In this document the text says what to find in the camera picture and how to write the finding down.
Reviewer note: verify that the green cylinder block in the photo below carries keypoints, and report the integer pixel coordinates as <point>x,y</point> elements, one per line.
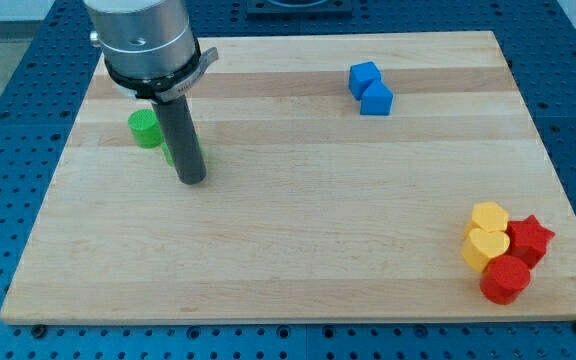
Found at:
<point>144,127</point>

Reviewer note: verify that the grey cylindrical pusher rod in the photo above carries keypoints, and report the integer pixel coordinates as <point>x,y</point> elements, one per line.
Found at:
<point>179,134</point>

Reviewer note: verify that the yellow hexagon block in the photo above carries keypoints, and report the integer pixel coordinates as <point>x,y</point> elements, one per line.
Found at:
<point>489,217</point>

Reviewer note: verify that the blue cube block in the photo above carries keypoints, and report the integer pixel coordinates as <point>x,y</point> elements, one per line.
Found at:
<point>361,76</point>

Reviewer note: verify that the yellow heart block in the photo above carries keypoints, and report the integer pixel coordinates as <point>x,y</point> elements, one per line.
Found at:
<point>481,247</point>

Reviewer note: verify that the wooden board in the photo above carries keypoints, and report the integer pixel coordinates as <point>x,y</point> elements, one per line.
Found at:
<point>310,211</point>

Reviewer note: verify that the green block behind rod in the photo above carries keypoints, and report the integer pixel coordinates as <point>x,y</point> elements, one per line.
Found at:
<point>167,154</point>

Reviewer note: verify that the red cylinder block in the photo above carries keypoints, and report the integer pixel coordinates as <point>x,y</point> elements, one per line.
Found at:
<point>504,279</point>

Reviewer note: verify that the blue triangle block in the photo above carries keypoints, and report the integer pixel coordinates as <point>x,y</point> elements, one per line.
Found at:
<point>376,100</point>

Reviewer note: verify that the red star block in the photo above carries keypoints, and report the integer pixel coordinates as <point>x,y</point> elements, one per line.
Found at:
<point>529,240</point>

